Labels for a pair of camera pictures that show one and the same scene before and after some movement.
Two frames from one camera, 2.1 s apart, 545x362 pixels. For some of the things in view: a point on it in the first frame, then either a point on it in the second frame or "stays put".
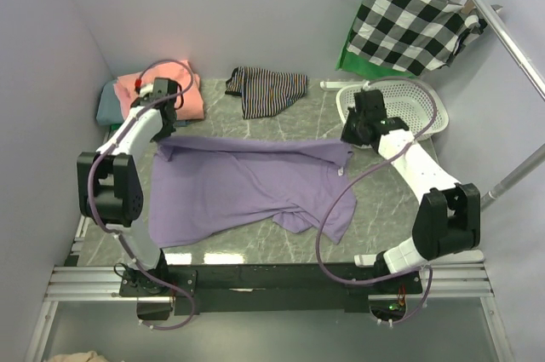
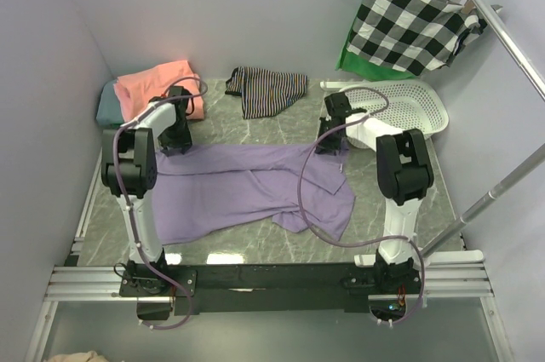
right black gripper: x=355 y=134 -> x=328 y=142
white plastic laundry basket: x=420 y=106 stays put
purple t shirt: x=200 y=183 stays put
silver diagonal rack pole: x=515 y=177 stays put
